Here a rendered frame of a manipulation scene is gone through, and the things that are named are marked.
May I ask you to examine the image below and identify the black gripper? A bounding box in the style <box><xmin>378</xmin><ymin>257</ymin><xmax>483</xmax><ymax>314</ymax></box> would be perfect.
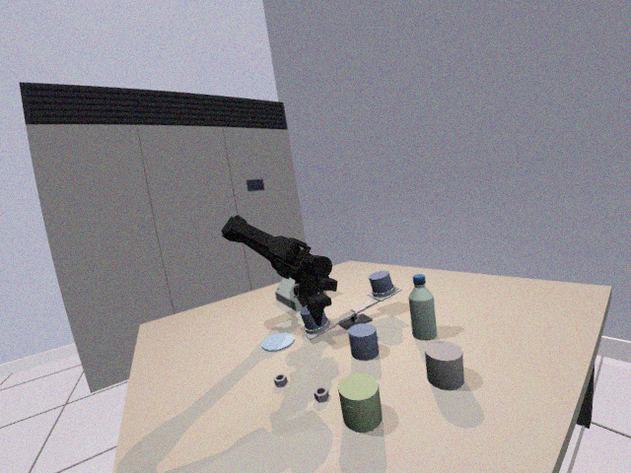
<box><xmin>293</xmin><ymin>275</ymin><xmax>332</xmax><ymax>326</ymax></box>

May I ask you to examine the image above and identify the small grey hex nut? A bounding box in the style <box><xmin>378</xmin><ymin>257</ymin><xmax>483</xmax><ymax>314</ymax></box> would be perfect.
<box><xmin>314</xmin><ymin>386</ymin><xmax>329</xmax><ymax>403</ymax></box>
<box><xmin>273</xmin><ymin>373</ymin><xmax>288</xmax><ymax>387</ymax></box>

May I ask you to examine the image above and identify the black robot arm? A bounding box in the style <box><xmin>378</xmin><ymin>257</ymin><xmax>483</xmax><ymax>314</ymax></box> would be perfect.
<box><xmin>221</xmin><ymin>215</ymin><xmax>337</xmax><ymax>294</ymax></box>

